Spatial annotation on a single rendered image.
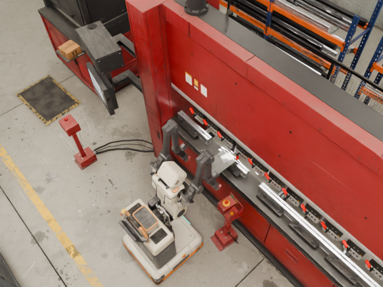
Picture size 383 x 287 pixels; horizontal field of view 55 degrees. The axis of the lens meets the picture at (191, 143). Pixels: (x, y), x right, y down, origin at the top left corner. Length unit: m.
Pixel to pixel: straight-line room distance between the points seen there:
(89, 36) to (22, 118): 2.61
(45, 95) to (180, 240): 3.21
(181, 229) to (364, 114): 2.36
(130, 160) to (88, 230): 1.04
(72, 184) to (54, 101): 1.52
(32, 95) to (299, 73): 4.45
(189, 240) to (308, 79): 2.21
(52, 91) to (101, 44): 2.73
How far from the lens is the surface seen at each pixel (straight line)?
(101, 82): 3.61
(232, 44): 2.77
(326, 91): 2.53
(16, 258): 4.74
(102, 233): 4.51
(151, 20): 3.22
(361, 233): 2.96
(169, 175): 3.14
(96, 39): 3.53
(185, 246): 4.01
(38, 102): 6.00
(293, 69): 2.63
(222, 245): 4.26
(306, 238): 3.49
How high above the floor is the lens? 4.03
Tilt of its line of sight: 54 degrees down
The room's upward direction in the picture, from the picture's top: 3 degrees counter-clockwise
